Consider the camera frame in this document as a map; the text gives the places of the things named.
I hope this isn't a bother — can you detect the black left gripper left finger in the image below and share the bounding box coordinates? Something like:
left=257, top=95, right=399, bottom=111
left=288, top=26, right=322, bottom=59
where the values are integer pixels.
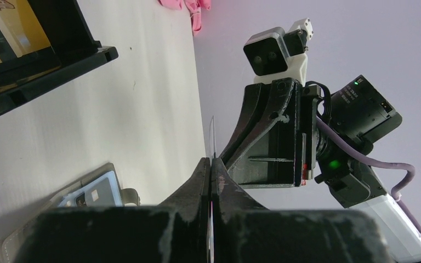
left=15, top=158, right=211, bottom=262

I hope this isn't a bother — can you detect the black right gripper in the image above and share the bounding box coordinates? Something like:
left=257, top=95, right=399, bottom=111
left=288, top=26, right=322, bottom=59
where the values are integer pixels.
left=220, top=78, right=321, bottom=188

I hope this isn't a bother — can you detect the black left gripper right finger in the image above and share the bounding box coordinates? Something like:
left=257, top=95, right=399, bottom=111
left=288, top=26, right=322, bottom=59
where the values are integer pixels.
left=210, top=158, right=392, bottom=262

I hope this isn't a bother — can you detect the white silver credit card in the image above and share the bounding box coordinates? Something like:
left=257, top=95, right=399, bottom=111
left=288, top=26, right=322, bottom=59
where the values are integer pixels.
left=208, top=116, right=217, bottom=263

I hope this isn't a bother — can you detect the black credit card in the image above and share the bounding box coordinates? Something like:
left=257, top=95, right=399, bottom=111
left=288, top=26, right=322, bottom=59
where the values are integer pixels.
left=60, top=178, right=116, bottom=207

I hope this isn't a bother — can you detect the grey leather card holder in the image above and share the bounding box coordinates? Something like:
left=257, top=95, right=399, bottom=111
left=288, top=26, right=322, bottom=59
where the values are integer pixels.
left=0, top=162, right=140, bottom=262

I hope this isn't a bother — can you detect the black plastic card box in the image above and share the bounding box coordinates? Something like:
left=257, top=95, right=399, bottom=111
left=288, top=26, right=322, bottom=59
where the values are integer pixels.
left=0, top=1, right=118, bottom=116

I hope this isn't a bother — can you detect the stack of cards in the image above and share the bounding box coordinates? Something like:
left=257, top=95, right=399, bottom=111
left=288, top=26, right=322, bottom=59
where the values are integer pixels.
left=0, top=1, right=53, bottom=66

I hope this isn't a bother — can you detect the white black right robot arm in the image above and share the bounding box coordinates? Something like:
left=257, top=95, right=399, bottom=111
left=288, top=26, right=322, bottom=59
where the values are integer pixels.
left=220, top=76, right=421, bottom=262

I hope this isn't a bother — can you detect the pink cloth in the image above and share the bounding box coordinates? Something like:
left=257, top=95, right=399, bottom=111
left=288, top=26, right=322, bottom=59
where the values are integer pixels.
left=158, top=0, right=212, bottom=37

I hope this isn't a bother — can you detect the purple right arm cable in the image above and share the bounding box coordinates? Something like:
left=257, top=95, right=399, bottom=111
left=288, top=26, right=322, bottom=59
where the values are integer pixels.
left=316, top=116, right=421, bottom=248

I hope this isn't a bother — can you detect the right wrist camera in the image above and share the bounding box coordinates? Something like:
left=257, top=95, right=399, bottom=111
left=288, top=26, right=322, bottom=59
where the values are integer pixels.
left=243, top=18, right=314, bottom=85

